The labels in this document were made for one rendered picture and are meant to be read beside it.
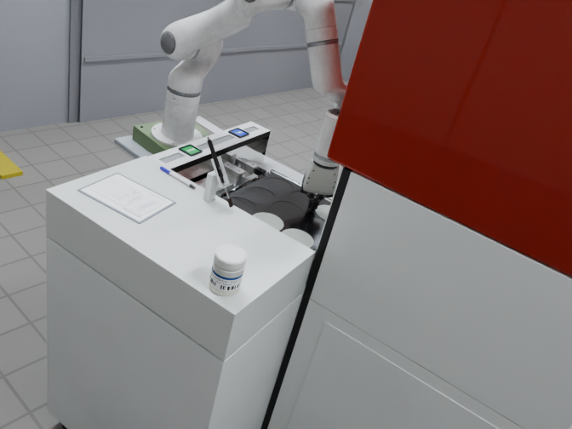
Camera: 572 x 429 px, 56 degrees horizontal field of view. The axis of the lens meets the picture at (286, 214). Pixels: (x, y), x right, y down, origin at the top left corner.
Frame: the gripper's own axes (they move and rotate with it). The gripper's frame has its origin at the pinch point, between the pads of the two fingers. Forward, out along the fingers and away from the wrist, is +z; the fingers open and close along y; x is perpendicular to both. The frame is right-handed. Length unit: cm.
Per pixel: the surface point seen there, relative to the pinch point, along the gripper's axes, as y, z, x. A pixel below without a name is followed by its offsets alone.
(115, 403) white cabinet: 51, 53, 40
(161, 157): 48.9, -3.8, -7.4
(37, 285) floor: 99, 92, -49
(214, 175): 32.9, -12.7, 15.0
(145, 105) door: 83, 86, -262
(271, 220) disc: 13.4, 2.2, 9.6
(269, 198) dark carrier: 13.5, 2.3, -3.5
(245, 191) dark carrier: 21.3, 2.3, -5.4
